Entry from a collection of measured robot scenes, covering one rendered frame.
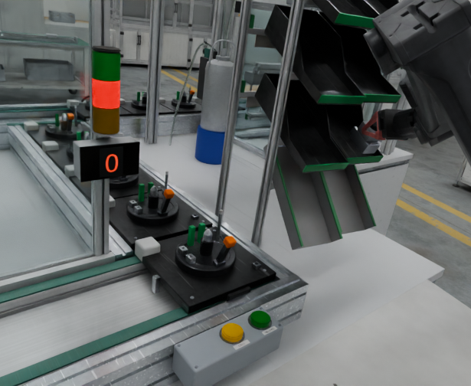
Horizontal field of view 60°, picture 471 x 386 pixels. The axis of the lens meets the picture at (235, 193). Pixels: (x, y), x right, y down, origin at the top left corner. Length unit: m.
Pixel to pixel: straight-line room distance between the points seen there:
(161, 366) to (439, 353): 0.63
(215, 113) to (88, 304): 1.09
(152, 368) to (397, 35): 0.63
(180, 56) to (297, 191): 9.30
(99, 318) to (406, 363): 0.66
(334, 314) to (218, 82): 1.07
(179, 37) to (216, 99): 8.48
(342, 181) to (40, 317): 0.84
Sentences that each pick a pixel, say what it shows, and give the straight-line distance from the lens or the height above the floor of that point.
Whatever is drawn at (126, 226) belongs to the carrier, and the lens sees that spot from 1.09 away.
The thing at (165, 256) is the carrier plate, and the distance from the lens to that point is 0.97.
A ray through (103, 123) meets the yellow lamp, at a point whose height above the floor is 1.28.
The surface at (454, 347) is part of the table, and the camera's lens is 1.15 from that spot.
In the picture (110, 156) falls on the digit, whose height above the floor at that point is 1.22.
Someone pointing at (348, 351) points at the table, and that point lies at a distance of 1.00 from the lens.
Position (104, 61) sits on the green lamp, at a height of 1.39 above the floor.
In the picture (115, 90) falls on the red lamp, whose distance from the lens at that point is 0.81.
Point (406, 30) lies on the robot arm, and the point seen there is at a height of 1.51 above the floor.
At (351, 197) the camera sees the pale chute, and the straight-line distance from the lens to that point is 1.23.
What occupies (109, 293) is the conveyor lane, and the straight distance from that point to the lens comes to 0.95.
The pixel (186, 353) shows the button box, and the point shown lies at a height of 0.96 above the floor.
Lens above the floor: 1.51
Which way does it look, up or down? 24 degrees down
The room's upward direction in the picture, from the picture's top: 8 degrees clockwise
